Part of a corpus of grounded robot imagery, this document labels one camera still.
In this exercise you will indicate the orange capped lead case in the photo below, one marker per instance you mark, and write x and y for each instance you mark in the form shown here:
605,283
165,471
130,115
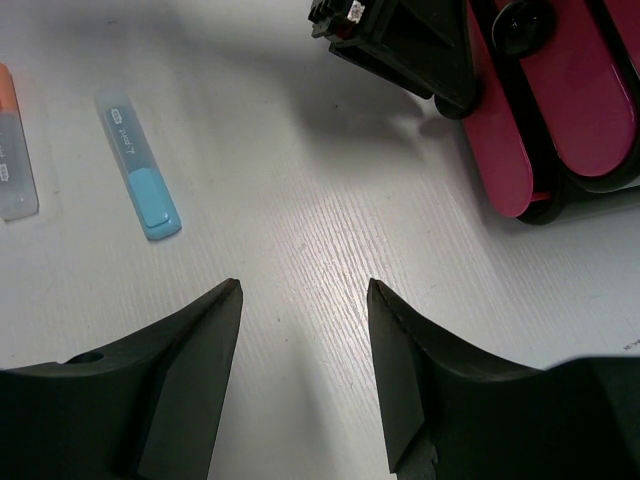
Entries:
18,192

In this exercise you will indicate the blue capped lead case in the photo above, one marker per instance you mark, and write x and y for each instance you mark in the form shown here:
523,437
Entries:
144,182

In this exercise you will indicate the black drawer cabinet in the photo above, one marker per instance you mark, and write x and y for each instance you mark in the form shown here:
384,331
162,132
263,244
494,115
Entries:
568,190

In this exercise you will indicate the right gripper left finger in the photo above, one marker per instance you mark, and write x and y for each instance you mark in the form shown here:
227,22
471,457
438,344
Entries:
147,406

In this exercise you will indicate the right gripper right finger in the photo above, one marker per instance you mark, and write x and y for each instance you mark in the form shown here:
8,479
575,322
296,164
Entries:
451,410

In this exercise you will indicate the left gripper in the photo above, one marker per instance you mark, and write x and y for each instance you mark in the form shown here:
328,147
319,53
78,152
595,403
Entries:
421,46

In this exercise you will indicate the pink drawer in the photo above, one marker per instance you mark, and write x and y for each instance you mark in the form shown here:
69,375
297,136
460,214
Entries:
581,61
506,131

